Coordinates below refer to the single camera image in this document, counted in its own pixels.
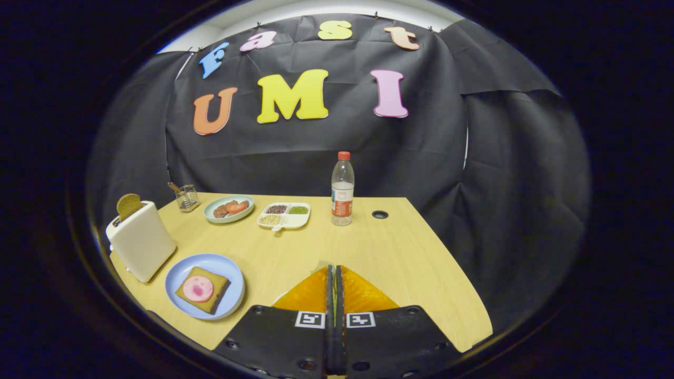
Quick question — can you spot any black backdrop cloth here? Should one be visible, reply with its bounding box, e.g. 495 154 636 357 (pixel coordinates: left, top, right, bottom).
87 13 590 337

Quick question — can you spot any clear red-capped water bottle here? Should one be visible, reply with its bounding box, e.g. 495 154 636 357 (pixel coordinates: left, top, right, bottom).
331 151 355 226

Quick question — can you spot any toasted brown bread slice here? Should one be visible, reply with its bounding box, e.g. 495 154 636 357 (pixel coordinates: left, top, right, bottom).
116 193 144 222

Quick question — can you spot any white toaster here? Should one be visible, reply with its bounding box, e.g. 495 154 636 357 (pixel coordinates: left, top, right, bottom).
105 200 177 283

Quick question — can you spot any blue plate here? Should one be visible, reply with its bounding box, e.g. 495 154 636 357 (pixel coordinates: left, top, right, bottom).
165 253 245 321

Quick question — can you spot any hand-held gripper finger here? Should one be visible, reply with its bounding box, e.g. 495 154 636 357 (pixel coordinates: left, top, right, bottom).
213 265 338 379
335 265 461 379

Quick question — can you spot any pale green plate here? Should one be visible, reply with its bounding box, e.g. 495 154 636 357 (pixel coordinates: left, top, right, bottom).
203 195 255 224

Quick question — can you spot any pink ham slice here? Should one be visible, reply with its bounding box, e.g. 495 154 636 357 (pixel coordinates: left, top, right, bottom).
182 276 214 303

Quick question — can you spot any brown bread slice with ham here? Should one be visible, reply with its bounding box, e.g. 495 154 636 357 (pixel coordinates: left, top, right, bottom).
175 266 232 315

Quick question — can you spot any white divided grain dish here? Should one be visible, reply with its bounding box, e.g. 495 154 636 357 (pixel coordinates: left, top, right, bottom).
257 202 311 232

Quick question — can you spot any wire utensil holder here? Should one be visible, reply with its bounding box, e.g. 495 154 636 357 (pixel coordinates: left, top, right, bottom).
175 184 201 213

